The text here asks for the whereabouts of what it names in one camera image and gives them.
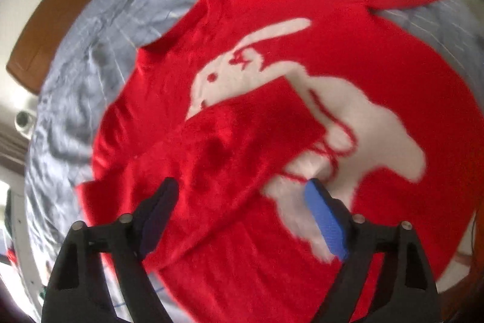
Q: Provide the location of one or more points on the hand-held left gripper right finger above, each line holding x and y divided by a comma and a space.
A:
325, 221

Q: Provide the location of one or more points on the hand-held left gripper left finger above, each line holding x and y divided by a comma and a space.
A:
157, 217

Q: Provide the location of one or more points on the red sweater with white rabbit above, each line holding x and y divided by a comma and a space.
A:
287, 126

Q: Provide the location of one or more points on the small white round device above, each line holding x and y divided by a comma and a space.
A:
22, 120

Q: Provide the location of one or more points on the grey checked bed sheet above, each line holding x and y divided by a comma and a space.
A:
102, 43

